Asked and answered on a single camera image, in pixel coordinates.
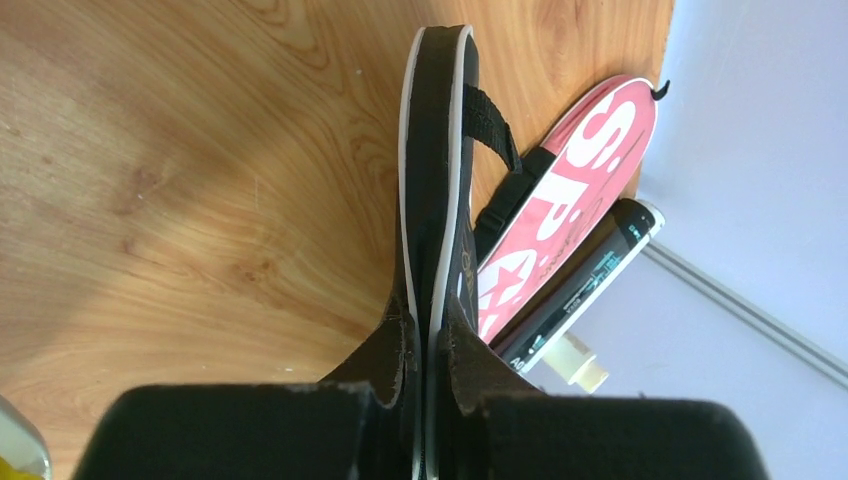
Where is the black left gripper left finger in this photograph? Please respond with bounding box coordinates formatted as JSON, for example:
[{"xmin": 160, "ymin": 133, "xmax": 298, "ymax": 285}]
[{"xmin": 74, "ymin": 296, "xmax": 421, "ymax": 479}]

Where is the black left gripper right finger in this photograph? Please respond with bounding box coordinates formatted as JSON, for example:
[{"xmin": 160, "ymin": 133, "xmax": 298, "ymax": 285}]
[{"xmin": 437, "ymin": 300, "xmax": 769, "ymax": 479}]

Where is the black shuttlecock tube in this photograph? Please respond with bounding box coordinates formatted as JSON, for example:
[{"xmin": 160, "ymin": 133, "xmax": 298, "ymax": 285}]
[{"xmin": 489, "ymin": 198, "xmax": 665, "ymax": 374}]

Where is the black racket cover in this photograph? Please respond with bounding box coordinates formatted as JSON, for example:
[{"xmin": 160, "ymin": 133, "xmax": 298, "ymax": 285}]
[{"xmin": 395, "ymin": 24, "xmax": 491, "ymax": 479}]

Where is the pink racket cover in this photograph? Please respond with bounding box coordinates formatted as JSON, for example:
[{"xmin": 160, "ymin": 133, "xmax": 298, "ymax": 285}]
[{"xmin": 474, "ymin": 74, "xmax": 667, "ymax": 343}]

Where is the cream bottle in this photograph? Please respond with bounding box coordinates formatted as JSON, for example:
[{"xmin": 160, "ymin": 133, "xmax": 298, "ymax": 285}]
[{"xmin": 542, "ymin": 332, "xmax": 609, "ymax": 394}]

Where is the white vegetable tray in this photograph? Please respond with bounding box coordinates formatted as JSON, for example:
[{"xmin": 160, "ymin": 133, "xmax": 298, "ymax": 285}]
[{"xmin": 1, "ymin": 397, "xmax": 53, "ymax": 479}]

